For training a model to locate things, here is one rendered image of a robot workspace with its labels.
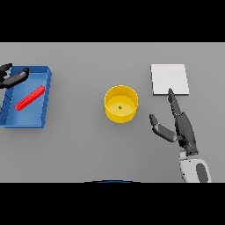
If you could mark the yellow bowl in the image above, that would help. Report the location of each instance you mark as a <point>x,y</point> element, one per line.
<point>121,104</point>

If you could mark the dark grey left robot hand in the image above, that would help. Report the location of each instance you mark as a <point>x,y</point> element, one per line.
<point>13,79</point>

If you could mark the red beaker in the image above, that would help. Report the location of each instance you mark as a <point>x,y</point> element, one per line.
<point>30,97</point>

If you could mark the pale square measuring scale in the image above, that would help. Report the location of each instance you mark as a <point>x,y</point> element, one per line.
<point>170,79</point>

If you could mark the blue plastic tray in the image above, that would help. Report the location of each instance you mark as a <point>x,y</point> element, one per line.
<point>25,96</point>

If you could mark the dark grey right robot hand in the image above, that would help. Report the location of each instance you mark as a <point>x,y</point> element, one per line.
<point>184,126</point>

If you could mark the green nut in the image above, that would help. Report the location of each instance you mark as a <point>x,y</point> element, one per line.
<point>120,107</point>

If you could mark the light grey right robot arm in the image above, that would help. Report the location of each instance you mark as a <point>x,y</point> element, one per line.
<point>194,171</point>

